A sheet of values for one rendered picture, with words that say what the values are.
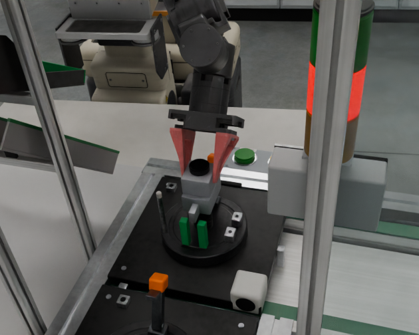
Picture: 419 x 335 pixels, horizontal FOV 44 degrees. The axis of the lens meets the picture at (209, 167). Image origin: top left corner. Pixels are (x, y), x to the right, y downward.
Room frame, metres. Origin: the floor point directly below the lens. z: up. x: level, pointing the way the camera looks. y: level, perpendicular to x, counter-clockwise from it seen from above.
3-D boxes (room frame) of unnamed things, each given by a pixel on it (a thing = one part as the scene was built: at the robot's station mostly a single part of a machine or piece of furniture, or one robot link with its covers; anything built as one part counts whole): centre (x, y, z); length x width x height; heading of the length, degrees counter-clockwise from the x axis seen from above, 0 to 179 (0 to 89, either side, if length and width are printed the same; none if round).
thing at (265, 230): (0.59, 0.02, 0.96); 0.24 x 0.24 x 0.02; 70
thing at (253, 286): (0.46, -0.04, 0.97); 0.05 x 0.05 x 0.04; 70
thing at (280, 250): (0.55, -0.10, 0.95); 0.01 x 0.01 x 0.04; 70
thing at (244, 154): (0.79, -0.07, 0.96); 0.04 x 0.04 x 0.02
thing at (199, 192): (0.58, 0.02, 1.08); 0.08 x 0.04 x 0.07; 161
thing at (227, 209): (0.59, 0.02, 0.98); 0.14 x 0.14 x 0.02
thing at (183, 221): (0.55, 0.04, 1.01); 0.01 x 0.01 x 0.05; 70
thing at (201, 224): (0.54, 0.02, 1.01); 0.01 x 0.01 x 0.05; 70
